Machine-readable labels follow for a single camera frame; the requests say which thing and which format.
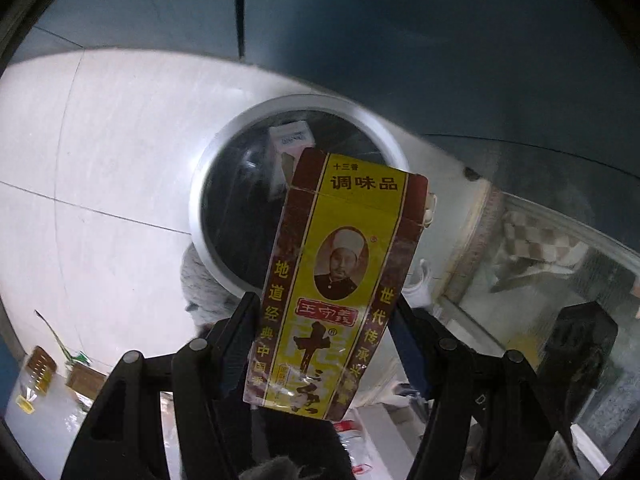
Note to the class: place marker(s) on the clear plastic bottle yellow cap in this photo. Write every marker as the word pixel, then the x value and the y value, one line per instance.
pixel 35 375

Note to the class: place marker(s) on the crumpled clear plastic bag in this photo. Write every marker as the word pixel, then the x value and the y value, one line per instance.
pixel 355 447

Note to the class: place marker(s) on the white plastic cup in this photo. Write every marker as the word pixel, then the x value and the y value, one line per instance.
pixel 417 282

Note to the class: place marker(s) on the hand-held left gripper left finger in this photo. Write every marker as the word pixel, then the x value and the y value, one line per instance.
pixel 239 344

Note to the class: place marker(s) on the glass table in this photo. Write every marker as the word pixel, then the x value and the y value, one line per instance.
pixel 575 280

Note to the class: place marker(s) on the small brown cardboard box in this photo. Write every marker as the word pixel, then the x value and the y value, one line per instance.
pixel 85 382

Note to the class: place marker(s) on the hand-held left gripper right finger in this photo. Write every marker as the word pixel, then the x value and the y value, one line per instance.
pixel 406 347

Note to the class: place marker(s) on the checkered cloth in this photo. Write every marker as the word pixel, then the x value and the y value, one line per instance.
pixel 537 245

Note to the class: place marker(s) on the white carton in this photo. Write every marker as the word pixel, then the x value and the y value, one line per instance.
pixel 282 160

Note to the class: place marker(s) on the round metal-rimmed trash bin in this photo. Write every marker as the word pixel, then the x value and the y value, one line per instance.
pixel 235 215

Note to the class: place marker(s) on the yellow red seasoning box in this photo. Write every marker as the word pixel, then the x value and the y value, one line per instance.
pixel 325 300

